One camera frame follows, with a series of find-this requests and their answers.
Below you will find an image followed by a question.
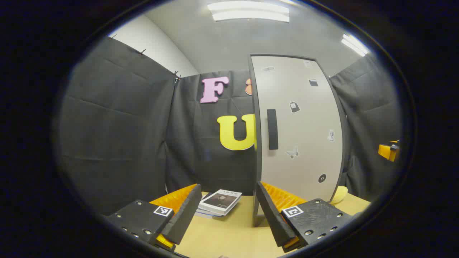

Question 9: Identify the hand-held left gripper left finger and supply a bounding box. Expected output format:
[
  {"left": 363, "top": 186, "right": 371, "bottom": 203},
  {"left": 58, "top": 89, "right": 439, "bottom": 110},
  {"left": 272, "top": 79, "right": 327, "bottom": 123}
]
[{"left": 106, "top": 183, "right": 203, "bottom": 252}]

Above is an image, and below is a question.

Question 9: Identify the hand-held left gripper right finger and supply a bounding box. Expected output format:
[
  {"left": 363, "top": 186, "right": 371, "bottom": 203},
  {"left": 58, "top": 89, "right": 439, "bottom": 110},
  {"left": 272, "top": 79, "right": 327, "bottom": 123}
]
[{"left": 255, "top": 181, "right": 355, "bottom": 253}]

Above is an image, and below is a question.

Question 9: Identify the grey cabinet door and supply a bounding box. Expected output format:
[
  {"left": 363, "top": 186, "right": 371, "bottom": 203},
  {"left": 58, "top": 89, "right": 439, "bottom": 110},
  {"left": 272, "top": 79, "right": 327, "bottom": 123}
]
[{"left": 251, "top": 54, "right": 347, "bottom": 218}]

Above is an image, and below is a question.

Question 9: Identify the grey cabinet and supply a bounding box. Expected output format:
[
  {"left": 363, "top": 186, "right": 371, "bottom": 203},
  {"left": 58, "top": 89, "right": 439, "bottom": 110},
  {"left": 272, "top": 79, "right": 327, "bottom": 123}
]
[{"left": 248, "top": 53, "right": 350, "bottom": 227}]

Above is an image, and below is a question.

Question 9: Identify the blue book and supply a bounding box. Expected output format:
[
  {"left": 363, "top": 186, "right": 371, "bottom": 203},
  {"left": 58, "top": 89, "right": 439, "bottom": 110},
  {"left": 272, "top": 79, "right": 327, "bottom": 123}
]
[{"left": 195, "top": 207, "right": 224, "bottom": 218}]

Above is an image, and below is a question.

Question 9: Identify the white book with dark photo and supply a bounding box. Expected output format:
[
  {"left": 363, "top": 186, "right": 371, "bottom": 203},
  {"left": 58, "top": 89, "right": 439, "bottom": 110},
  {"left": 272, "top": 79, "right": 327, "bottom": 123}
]
[{"left": 198, "top": 189, "right": 243, "bottom": 216}]

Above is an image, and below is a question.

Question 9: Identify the yellow fuzzy ball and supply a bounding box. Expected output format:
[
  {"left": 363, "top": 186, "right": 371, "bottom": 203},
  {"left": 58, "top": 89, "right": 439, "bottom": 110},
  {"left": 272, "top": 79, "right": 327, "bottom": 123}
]
[{"left": 330, "top": 186, "right": 349, "bottom": 205}]

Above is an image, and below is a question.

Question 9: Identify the black backdrop cloth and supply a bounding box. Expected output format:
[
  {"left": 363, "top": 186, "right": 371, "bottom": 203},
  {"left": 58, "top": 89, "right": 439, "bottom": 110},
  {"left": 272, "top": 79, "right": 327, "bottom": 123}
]
[{"left": 57, "top": 36, "right": 404, "bottom": 217}]

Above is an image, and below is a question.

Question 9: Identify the black door handle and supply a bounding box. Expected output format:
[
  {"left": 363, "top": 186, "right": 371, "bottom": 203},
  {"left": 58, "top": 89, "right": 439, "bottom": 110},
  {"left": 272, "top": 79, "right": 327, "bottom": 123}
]
[{"left": 267, "top": 109, "right": 279, "bottom": 151}]

